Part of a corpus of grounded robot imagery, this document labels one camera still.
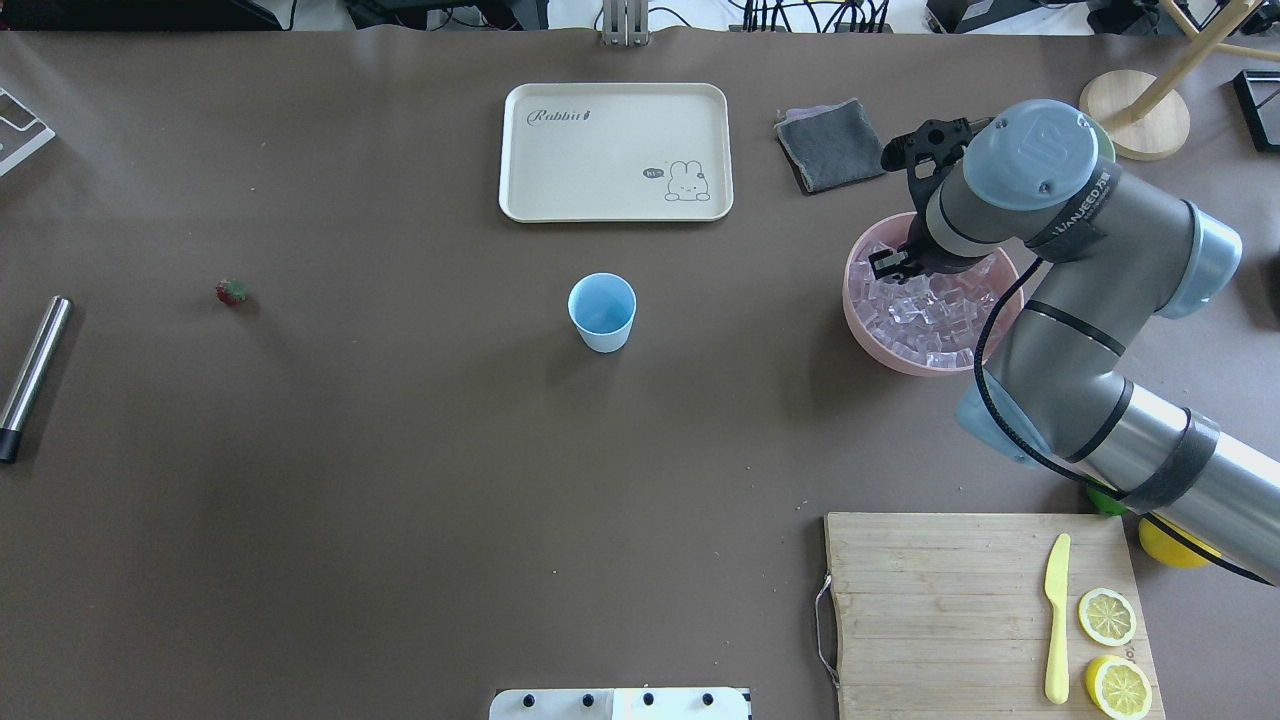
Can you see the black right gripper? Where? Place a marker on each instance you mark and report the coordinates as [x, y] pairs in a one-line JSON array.
[[921, 252]]

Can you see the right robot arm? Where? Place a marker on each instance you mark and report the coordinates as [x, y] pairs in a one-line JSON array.
[[1120, 251]]

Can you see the clear ice cube pile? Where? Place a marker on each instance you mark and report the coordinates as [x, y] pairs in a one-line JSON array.
[[930, 310]]

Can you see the wooden cup tree stand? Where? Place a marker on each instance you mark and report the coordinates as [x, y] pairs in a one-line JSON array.
[[1143, 116]]

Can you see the light blue plastic cup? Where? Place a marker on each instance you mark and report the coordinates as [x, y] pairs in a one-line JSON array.
[[602, 306]]

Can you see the pink bowl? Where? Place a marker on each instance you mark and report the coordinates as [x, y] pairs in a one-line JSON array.
[[860, 320]]

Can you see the grey folded cloth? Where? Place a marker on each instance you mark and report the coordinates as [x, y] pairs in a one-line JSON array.
[[830, 145]]

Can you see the green lime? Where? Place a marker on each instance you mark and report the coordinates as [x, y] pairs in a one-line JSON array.
[[1105, 504]]

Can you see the cream rabbit tray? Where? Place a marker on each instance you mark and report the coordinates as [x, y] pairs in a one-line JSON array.
[[615, 152]]

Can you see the wooden cutting board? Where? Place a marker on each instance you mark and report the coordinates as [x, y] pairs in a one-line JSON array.
[[942, 615]]

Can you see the lemon half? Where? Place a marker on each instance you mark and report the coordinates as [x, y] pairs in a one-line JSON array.
[[1107, 617], [1119, 688]]

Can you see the yellow plastic knife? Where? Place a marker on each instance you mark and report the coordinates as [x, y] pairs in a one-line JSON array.
[[1056, 579]]

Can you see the red strawberry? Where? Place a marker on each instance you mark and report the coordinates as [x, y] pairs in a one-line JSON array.
[[231, 291]]

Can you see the steel muddler rod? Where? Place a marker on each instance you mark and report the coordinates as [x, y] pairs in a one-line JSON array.
[[31, 374]]

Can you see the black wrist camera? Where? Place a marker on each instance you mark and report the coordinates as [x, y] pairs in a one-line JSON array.
[[941, 141]]

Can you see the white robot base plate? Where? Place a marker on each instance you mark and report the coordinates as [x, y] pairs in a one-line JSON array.
[[623, 703]]

